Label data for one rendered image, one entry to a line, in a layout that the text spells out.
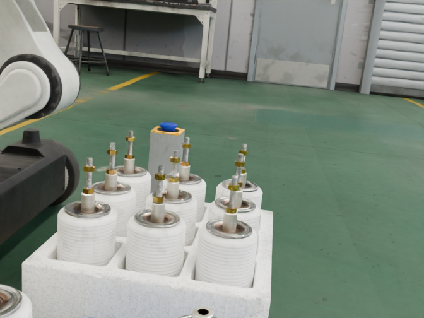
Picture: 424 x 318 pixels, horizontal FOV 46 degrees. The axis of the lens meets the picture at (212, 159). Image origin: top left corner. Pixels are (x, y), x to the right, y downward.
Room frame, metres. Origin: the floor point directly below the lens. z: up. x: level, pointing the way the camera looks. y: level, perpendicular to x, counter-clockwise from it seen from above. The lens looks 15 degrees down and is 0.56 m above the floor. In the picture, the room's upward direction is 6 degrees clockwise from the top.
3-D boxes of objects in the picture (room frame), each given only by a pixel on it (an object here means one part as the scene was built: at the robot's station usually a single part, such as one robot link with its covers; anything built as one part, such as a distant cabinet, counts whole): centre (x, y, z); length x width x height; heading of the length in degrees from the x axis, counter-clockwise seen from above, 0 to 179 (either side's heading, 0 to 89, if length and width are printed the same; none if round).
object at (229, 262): (0.75, -0.04, 0.16); 0.10 x 0.10 x 0.18
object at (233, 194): (0.75, -0.04, 0.30); 0.01 x 0.01 x 0.08
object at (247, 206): (0.87, -0.05, 0.25); 0.08 x 0.08 x 0.01
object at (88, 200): (0.78, 0.20, 0.26); 0.02 x 0.02 x 0.03
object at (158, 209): (0.77, 0.08, 0.26); 0.02 x 0.02 x 0.03
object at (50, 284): (0.88, 0.07, 0.09); 0.39 x 0.39 x 0.18; 84
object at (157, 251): (0.77, 0.08, 0.16); 0.10 x 0.10 x 0.18
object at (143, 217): (0.77, 0.08, 0.25); 0.08 x 0.08 x 0.01
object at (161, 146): (1.18, 0.11, 0.16); 0.07 x 0.07 x 0.31; 84
